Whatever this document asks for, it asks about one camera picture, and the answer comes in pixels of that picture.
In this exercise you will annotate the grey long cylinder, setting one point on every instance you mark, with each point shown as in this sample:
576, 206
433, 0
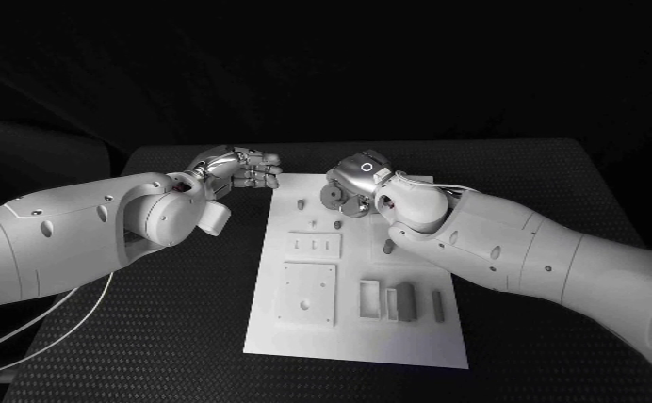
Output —
437, 306

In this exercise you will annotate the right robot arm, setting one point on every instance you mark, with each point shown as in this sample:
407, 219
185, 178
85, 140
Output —
509, 247

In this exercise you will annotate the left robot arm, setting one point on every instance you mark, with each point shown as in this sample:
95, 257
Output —
77, 230

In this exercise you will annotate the grey block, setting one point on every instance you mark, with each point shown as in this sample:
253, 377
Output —
406, 301

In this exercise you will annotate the grey gear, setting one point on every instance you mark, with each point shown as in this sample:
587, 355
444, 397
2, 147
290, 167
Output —
333, 195

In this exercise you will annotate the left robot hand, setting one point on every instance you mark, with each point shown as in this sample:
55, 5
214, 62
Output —
224, 164

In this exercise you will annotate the white task board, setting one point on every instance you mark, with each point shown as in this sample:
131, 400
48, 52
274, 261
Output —
351, 332

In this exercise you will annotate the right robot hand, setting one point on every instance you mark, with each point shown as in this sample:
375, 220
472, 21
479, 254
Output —
356, 173

